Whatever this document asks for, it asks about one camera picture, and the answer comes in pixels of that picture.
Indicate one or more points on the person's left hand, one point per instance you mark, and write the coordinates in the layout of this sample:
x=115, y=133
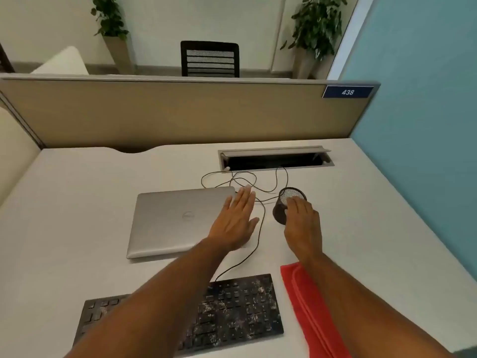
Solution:
x=233, y=229

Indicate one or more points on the person's right hand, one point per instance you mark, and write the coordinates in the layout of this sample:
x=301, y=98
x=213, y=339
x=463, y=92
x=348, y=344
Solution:
x=303, y=231

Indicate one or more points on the person's right fingers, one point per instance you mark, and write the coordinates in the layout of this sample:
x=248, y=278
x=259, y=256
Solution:
x=299, y=205

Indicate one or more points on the person's left little finger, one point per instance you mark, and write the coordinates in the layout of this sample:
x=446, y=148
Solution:
x=227, y=208

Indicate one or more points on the person's left thumb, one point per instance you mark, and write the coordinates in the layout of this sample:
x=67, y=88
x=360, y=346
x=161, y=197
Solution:
x=252, y=227

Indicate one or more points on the person's left middle finger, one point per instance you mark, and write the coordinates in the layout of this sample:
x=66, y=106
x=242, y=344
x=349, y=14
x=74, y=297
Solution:
x=243, y=199

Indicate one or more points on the black mesh pen cup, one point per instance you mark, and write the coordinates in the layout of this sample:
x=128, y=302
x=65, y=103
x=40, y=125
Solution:
x=278, y=212

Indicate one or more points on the person's right forearm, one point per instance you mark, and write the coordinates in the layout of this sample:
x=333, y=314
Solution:
x=365, y=313

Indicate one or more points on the person's left forearm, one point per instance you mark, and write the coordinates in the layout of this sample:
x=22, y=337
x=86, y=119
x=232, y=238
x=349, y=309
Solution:
x=152, y=309

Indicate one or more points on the silver laptop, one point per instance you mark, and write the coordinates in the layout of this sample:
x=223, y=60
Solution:
x=171, y=219

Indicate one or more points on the red cloth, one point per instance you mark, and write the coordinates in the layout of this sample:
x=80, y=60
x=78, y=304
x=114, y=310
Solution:
x=302, y=290

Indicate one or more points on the black keyboard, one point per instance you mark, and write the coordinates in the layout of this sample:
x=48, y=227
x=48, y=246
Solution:
x=238, y=309

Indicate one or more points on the beige desk partition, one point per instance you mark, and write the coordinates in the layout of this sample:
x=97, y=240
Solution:
x=167, y=111

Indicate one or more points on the blue number label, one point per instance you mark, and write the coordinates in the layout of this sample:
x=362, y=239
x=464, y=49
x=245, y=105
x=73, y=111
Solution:
x=347, y=92

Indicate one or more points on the black office chair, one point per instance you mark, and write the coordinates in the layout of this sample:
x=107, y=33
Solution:
x=209, y=59

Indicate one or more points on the green potted plant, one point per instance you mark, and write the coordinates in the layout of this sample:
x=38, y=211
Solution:
x=315, y=29
x=111, y=29

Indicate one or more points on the beige side partition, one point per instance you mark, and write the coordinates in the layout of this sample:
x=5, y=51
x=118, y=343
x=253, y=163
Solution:
x=15, y=152

